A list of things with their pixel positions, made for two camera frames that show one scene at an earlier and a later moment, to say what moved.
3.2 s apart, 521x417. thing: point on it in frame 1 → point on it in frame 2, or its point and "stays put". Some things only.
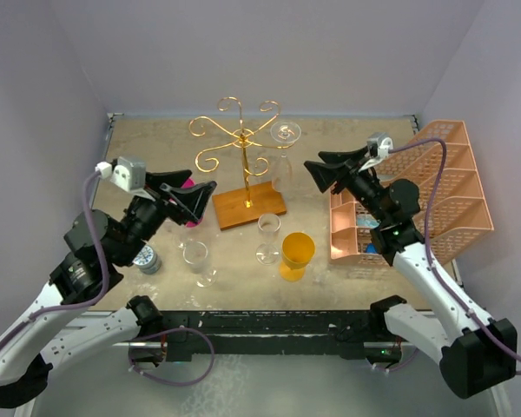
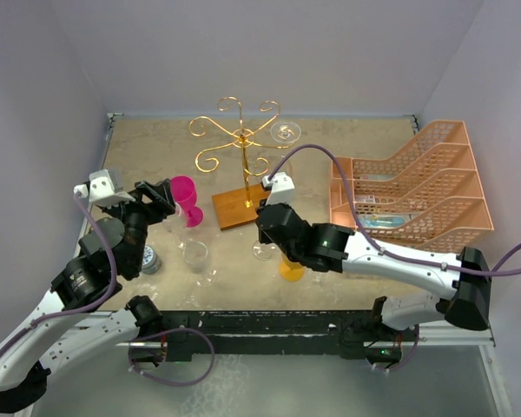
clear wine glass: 181,234 stays put
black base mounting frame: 351,334 stays put
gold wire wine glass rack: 259,199 stays put
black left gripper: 190,201 → 162,203
